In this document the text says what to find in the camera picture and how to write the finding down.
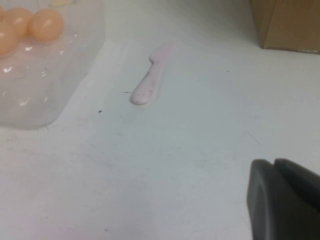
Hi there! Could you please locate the clear plastic egg box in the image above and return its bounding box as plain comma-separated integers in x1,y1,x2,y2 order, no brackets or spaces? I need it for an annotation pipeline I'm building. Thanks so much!
0,0,106,131

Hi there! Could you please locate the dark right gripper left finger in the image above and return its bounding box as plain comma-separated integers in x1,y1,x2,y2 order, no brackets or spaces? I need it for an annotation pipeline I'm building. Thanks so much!
246,158,320,240

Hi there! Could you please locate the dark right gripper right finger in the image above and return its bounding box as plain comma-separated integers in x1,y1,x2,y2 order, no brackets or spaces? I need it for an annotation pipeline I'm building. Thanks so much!
273,158,320,198

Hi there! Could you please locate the tan plastic egg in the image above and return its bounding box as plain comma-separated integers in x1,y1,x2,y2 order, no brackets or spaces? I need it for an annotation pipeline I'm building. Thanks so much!
0,21,19,56
27,7,65,44
3,7,33,38

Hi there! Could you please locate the brown cardboard box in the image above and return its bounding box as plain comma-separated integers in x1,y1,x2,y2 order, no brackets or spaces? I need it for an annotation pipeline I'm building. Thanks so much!
249,0,320,55

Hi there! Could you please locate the pink plastic knife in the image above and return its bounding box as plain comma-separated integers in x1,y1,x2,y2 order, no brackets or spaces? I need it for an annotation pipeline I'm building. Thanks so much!
129,41,176,106

